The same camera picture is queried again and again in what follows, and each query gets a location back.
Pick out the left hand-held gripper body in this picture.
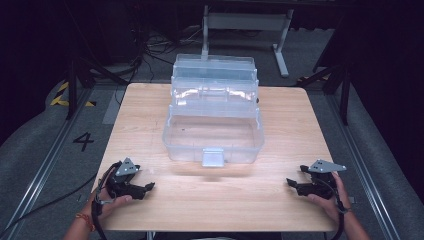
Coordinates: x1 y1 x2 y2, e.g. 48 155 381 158
105 157 142 200

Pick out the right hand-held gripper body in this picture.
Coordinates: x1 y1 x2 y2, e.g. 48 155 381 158
299 158 347 201

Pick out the clear plastic storage box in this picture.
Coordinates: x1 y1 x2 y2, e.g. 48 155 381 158
161 53 266 168

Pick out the person's right hand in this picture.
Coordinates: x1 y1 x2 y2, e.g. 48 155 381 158
306 171 353 225

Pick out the person's left hand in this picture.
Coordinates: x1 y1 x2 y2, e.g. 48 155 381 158
87 168 134 222

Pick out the clear floor mat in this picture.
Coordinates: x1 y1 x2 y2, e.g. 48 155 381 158
101 87 129 126

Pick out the black metal stand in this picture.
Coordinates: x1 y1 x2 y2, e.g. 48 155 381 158
296 63 353 127
64 56 129 121

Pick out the yellow black floor tape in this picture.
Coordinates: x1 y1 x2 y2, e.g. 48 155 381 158
49 81 97 108

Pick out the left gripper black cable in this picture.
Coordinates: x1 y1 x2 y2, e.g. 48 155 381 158
91 162 118 240

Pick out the metal floor rail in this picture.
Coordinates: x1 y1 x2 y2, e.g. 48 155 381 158
326 94 403 240
0 87 96 236

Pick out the orange beaded bracelet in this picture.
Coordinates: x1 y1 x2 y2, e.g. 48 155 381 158
74 212 97 233

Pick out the black floor cable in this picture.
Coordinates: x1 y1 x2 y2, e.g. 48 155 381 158
0 172 98 236

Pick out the bundle of floor cables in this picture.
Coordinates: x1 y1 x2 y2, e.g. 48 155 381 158
128 28 212 85

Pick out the white metal stand frame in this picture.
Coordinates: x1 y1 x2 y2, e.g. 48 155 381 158
198 4 295 79

